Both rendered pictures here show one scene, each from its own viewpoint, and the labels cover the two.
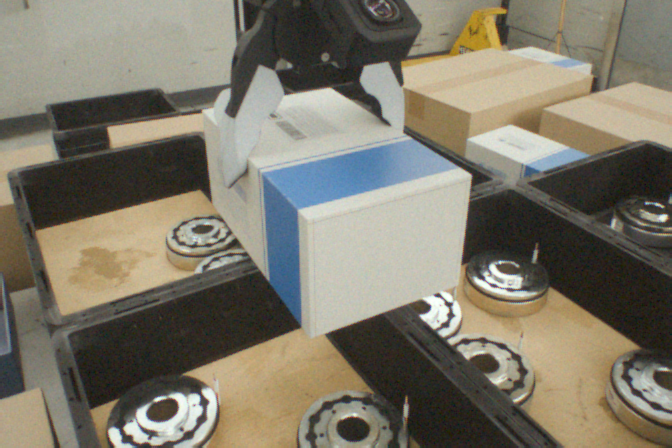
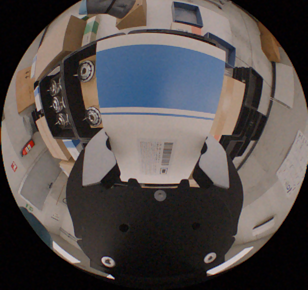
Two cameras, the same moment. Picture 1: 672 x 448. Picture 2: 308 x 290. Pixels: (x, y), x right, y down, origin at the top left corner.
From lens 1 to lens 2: 0.38 m
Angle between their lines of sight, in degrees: 36
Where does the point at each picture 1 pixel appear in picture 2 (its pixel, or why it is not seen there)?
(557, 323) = (90, 100)
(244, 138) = (214, 143)
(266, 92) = (214, 166)
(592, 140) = (62, 147)
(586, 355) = (91, 88)
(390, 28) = not seen: outside the picture
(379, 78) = (96, 159)
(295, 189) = (215, 81)
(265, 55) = (227, 196)
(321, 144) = (162, 129)
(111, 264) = not seen: hidden behind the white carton
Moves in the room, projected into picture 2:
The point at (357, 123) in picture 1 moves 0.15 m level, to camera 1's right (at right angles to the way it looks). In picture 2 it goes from (123, 145) to (45, 99)
